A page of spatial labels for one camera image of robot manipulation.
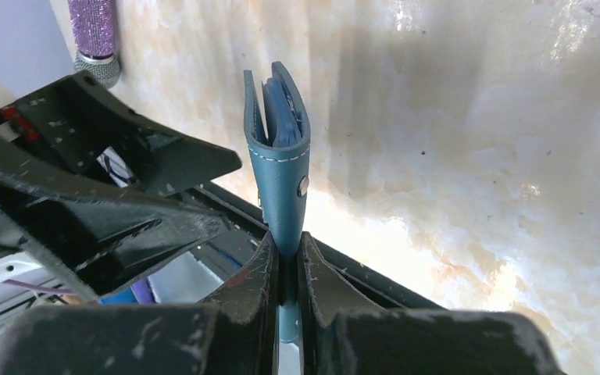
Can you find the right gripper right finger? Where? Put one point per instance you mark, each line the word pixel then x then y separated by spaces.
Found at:
pixel 344 332

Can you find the purple glitter microphone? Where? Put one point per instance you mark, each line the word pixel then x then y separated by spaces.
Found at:
pixel 93 25

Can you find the blue leather card holder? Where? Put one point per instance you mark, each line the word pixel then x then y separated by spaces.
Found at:
pixel 278 135

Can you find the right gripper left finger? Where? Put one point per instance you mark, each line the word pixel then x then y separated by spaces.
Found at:
pixel 230 331

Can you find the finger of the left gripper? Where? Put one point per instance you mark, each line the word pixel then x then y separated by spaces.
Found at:
pixel 78 119
pixel 96 238

